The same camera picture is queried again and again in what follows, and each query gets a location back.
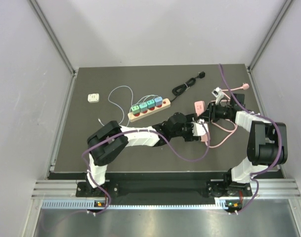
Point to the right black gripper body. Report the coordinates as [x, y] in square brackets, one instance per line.
[219, 112]

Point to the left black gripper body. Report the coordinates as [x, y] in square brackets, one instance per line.
[187, 133]

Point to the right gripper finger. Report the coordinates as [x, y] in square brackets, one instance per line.
[209, 107]
[206, 117]

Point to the pink power strip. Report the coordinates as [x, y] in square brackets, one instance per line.
[200, 108]

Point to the beige red power strip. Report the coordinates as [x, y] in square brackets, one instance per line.
[142, 114]

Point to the teal usb charger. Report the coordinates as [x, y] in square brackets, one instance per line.
[143, 107]

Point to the green usb charger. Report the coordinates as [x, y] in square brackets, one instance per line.
[135, 109]

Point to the white square adapter plug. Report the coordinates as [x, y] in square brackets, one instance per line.
[93, 98]

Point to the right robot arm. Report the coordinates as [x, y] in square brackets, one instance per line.
[266, 147]

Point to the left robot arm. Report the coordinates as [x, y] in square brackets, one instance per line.
[109, 141]

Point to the blue usb charger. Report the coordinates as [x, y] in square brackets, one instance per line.
[158, 101]

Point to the turquoise usb charger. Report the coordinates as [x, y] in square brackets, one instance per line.
[150, 104]

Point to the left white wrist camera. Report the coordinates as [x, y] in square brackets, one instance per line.
[200, 128]

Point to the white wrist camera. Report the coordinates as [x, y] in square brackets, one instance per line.
[218, 94]
[200, 128]

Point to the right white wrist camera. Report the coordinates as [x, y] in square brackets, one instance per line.
[218, 94]

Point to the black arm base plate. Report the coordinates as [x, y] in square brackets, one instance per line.
[161, 189]

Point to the grey slotted cable duct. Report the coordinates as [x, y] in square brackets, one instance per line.
[101, 203]

